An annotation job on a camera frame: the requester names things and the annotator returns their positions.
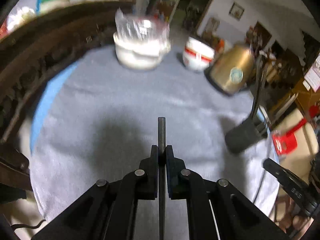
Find white plastic basin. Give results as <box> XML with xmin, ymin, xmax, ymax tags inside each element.
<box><xmin>113</xmin><ymin>32</ymin><xmax>171</xmax><ymax>70</ymax></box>

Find dark carved wooden chair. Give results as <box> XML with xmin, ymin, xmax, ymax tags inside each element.
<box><xmin>1</xmin><ymin>2</ymin><xmax>133</xmax><ymax>190</ymax></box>

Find grey table cloth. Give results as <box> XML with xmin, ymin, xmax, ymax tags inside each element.
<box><xmin>30</xmin><ymin>46</ymin><xmax>279</xmax><ymax>223</ymax></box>

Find dark grey utensil holder cup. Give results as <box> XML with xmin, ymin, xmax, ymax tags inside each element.
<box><xmin>225</xmin><ymin>117</ymin><xmax>267</xmax><ymax>154</ymax></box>

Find dark wooden chopstick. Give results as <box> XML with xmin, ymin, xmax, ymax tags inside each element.
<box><xmin>249</xmin><ymin>53</ymin><xmax>268</xmax><ymax>120</ymax></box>

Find gold electric kettle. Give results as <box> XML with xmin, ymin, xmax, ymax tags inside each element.
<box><xmin>204</xmin><ymin>43</ymin><xmax>254</xmax><ymax>96</ymax></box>

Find red plastic stool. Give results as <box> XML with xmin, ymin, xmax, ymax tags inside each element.
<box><xmin>271</xmin><ymin>118</ymin><xmax>307</xmax><ymax>156</ymax></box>

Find white red ceramic bowl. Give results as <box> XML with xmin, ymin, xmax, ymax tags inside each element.
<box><xmin>182</xmin><ymin>37</ymin><xmax>215</xmax><ymax>72</ymax></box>

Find clear plastic bag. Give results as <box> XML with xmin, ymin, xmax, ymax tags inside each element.
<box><xmin>115</xmin><ymin>8</ymin><xmax>170</xmax><ymax>42</ymax></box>

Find framed wall picture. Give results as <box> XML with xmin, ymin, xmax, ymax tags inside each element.
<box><xmin>229</xmin><ymin>2</ymin><xmax>245</xmax><ymax>21</ymax></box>

